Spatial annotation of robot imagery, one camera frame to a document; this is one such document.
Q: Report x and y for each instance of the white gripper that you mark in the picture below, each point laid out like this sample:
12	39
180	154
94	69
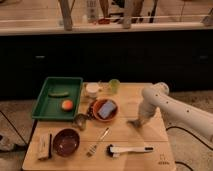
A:
143	120

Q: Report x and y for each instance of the white black dish brush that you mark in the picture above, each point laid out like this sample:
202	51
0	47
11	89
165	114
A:
116	151

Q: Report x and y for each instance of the green cucumber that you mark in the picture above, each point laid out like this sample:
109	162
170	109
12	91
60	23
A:
63	94

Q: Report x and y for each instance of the small metal cup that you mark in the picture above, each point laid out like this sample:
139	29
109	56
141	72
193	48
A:
80	121

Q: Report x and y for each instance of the green translucent cup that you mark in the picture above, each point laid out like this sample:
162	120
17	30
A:
114	85

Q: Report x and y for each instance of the orange peach fruit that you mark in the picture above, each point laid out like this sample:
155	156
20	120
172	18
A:
67	105

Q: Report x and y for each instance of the white cup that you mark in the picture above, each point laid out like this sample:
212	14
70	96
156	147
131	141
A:
92	89

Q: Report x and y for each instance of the orange bowl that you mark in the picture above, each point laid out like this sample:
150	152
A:
97	106

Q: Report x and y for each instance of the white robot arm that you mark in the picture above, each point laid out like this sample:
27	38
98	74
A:
157	95

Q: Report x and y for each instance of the wooden block with black strip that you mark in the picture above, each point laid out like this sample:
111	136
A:
44	148

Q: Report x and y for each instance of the dark maroon bowl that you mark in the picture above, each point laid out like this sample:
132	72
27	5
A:
66	142

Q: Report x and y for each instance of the green plastic tray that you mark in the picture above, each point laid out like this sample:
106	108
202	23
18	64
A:
49	108

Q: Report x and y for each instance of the grey towel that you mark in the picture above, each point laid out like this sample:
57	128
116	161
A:
135	123

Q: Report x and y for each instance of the metal fork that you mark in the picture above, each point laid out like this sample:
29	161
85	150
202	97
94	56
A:
91	151

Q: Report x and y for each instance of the blue sponge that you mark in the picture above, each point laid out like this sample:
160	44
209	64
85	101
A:
106	109

